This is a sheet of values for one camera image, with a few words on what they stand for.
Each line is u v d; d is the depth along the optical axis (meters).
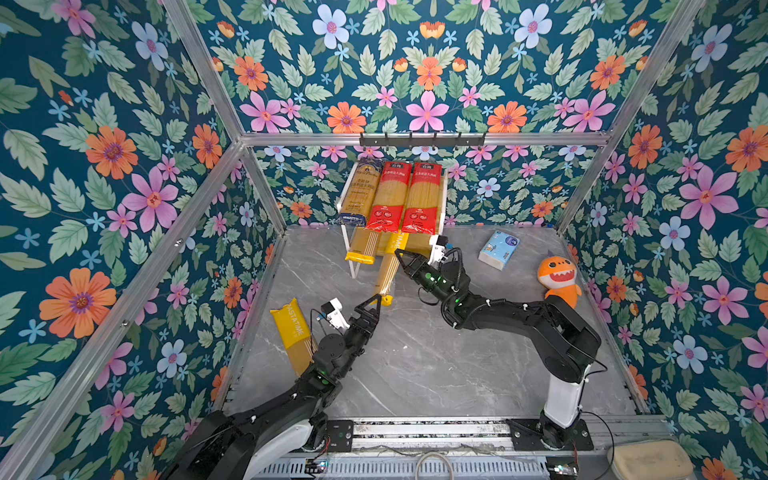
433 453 0.70
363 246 0.91
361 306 0.70
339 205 0.78
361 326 0.69
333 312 0.73
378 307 0.72
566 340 0.52
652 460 0.67
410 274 0.73
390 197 0.79
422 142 0.93
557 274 0.96
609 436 0.69
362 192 0.81
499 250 1.07
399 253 0.80
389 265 0.80
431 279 0.73
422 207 0.77
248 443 0.45
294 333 0.89
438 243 0.78
